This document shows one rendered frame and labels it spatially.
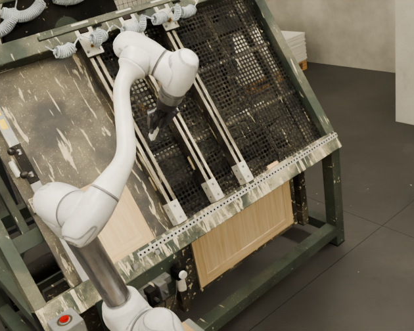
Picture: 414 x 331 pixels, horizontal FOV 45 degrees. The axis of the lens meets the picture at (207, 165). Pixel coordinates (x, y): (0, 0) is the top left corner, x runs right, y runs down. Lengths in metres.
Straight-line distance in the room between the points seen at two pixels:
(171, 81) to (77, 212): 0.52
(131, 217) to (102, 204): 1.12
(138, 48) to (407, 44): 4.14
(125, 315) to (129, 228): 0.77
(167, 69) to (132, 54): 0.12
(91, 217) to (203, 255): 1.73
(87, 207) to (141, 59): 0.51
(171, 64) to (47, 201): 0.59
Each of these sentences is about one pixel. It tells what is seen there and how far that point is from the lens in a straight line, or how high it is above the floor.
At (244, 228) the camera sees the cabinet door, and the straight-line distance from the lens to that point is 3.38.
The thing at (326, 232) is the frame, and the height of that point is 0.18.
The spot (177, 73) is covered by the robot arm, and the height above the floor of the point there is 1.91.
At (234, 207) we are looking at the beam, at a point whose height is 0.83.
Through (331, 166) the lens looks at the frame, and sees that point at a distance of 3.56.
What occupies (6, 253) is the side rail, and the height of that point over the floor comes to 1.16.
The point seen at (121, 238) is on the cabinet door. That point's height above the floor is 0.96.
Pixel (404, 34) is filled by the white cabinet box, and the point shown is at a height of 0.96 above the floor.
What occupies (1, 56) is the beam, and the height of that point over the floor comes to 1.91.
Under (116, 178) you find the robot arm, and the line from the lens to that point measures 1.57.
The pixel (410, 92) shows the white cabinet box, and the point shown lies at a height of 0.35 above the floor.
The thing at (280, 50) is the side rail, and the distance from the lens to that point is 3.51.
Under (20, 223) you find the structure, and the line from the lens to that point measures 2.59.
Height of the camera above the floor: 2.35
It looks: 26 degrees down
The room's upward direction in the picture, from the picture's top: 11 degrees counter-clockwise
